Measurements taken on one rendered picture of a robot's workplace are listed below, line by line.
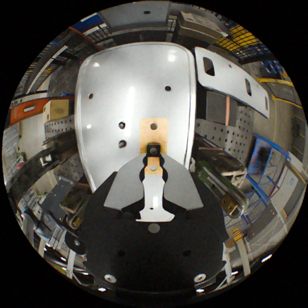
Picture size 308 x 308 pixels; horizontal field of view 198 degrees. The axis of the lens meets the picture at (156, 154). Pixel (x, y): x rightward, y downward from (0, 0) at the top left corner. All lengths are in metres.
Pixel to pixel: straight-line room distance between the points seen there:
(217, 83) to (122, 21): 0.23
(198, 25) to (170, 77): 0.14
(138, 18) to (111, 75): 0.16
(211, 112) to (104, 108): 0.19
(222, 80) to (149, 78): 0.13
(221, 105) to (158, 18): 0.23
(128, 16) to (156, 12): 0.05
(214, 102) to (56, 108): 0.28
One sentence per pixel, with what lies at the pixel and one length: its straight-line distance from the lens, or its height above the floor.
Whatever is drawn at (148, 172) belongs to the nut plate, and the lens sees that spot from 0.16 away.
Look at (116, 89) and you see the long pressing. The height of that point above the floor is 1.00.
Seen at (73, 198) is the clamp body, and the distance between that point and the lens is 0.33.
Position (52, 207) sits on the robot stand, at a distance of 0.80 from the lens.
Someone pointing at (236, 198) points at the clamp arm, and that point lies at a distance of 0.15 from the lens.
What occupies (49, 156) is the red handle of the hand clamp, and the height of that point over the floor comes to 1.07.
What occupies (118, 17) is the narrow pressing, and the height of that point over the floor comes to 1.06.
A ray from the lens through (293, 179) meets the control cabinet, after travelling 7.77.
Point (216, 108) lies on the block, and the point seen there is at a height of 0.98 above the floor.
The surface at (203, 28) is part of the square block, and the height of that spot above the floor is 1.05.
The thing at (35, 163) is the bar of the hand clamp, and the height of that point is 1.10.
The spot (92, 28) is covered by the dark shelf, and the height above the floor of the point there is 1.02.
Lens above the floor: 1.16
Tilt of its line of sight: 67 degrees down
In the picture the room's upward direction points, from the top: 177 degrees clockwise
